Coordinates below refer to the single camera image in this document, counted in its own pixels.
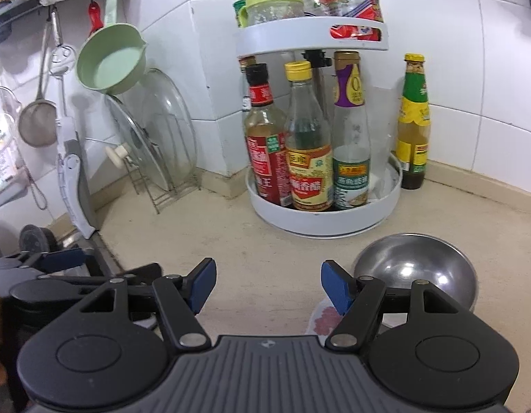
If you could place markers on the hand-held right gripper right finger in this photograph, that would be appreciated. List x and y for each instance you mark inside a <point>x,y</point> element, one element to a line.
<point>336,286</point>

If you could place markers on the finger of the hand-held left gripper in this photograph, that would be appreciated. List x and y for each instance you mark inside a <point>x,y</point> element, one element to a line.
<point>65,259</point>
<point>145,273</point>

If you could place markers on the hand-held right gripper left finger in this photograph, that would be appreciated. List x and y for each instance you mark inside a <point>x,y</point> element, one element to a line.
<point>204,282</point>

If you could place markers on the floral white plate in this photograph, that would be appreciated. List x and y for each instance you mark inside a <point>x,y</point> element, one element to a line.
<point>323,320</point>

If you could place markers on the stainless steel bowl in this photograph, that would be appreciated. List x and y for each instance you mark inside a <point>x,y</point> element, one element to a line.
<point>414,262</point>

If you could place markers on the black round knob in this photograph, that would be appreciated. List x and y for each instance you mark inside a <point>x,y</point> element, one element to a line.
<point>33,238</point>

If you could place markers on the glass lid with cream knob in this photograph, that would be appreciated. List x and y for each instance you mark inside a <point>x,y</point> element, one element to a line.
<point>136,137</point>

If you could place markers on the metal mesh strainer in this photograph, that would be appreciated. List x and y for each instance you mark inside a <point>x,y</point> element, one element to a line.
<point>37,124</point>

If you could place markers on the large glass pot lid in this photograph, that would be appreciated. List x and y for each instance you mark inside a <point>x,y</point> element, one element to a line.
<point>171,129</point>

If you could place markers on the clear plastic bag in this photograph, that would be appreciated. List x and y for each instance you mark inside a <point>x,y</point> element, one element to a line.
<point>381,137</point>

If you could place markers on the purple label sauce bottle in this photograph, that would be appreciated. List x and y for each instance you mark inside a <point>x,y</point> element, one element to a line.
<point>350,129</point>

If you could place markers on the yellow cap vinegar bottle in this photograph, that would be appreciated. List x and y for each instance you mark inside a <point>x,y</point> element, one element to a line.
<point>308,129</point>

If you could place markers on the red label soy sauce bottle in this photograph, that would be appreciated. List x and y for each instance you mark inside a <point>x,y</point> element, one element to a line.
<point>263,129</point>

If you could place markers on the green label oyster sauce bottle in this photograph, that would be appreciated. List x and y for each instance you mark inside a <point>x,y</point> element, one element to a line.
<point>414,137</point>

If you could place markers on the green plastic saucepan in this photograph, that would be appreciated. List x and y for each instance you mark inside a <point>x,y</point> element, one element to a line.
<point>110,69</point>

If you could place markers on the white two-tier turntable rack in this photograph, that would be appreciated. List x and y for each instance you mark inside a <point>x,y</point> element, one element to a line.
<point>270,36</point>

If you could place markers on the small green cap jar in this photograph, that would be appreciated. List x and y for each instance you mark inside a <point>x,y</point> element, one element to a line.
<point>239,13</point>

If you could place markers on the green lid glass jar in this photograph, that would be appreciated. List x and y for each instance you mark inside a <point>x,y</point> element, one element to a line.
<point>274,8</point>

